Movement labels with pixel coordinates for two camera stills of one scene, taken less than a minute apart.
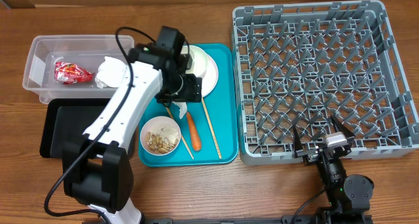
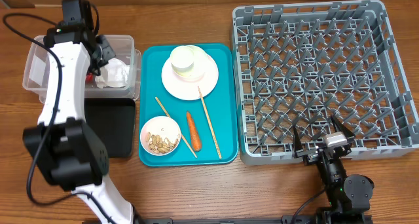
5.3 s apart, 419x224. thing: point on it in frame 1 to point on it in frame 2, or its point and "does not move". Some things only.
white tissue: x=112 y=73 does not move
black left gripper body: x=181 y=87 to x=107 y=52
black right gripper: x=309 y=156 does not move
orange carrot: x=196 y=137 does not move
